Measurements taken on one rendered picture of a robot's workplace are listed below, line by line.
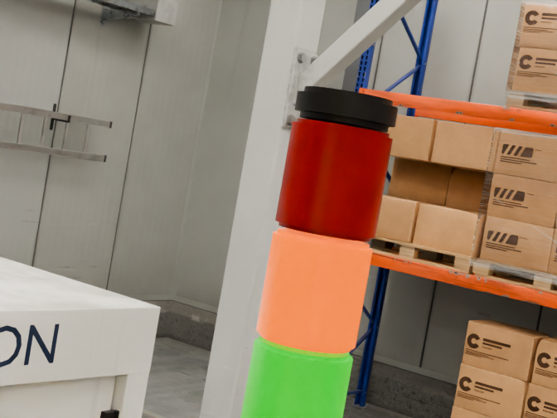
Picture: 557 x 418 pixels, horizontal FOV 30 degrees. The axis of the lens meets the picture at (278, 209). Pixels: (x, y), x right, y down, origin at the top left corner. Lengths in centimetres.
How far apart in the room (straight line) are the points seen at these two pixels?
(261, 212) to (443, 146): 596
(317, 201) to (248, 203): 260
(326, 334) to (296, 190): 7
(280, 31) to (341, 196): 262
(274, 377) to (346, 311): 5
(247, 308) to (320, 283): 259
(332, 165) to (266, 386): 11
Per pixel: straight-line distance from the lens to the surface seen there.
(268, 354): 50
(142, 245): 1171
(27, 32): 1024
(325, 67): 302
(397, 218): 908
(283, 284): 50
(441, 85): 1051
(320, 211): 49
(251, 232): 307
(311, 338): 49
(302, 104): 50
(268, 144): 306
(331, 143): 49
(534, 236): 850
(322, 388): 50
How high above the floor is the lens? 231
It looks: 3 degrees down
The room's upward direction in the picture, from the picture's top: 10 degrees clockwise
